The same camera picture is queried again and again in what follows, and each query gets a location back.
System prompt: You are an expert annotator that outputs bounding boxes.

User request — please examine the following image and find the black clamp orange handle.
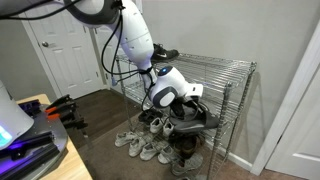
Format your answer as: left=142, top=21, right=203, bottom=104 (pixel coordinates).
left=45, top=93, right=73, bottom=108
left=46, top=111, right=90, bottom=131
left=44, top=101, right=78, bottom=117

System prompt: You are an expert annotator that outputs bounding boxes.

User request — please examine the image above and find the black aluminium rail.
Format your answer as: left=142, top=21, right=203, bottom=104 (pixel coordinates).
left=0, top=130, right=56, bottom=161
left=0, top=143, right=62, bottom=180

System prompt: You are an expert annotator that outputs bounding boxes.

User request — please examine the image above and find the chrome wire shoe rack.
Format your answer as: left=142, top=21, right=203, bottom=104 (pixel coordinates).
left=113, top=53, right=258, bottom=180

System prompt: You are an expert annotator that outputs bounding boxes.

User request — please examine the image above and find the dark brown shoe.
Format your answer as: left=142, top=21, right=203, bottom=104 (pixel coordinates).
left=171, top=133, right=198, bottom=160

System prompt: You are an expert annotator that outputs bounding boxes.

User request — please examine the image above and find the grey robot mounting plate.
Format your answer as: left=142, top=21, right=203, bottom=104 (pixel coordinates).
left=0, top=103, right=70, bottom=180

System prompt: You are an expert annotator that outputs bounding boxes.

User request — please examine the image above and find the black sandal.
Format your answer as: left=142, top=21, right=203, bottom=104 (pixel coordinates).
left=146, top=110, right=164, bottom=127
left=137, top=109, right=156, bottom=125

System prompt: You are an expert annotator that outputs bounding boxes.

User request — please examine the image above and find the dark blue bracket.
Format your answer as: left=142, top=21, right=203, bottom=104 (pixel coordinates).
left=17, top=98, right=42, bottom=117

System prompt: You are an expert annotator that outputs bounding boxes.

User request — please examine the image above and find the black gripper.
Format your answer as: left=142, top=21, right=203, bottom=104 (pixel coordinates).
left=169, top=99, right=202, bottom=118

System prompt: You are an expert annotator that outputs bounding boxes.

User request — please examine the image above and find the grey sneaker orange accent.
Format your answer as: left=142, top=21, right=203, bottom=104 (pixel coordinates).
left=171, top=152, right=205, bottom=177

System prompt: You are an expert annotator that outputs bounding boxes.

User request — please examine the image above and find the black sneaker white swoosh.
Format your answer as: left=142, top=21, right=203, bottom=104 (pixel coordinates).
left=151, top=42, right=181, bottom=64

